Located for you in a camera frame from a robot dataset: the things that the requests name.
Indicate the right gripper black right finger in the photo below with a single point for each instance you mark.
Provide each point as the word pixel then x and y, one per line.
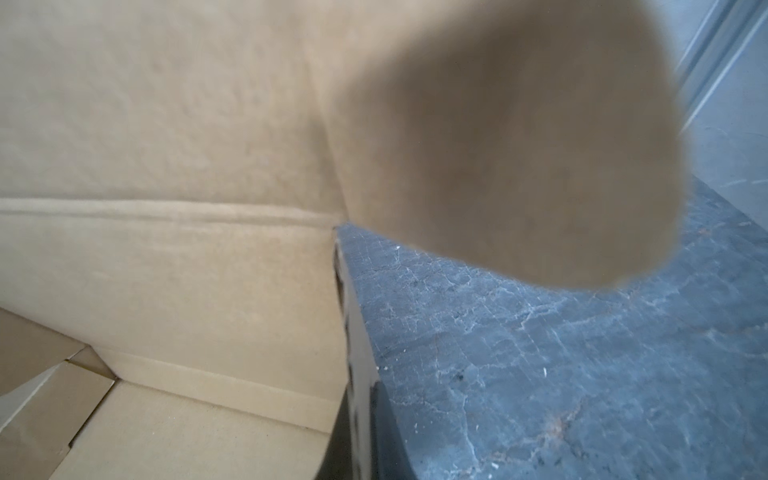
pixel 388 453

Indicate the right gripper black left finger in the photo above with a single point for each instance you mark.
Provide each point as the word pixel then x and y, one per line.
pixel 340 461

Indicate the brown cardboard box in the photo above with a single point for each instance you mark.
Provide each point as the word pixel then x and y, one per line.
pixel 175 303

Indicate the aluminium frame profiles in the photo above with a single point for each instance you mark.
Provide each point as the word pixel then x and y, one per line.
pixel 726 30

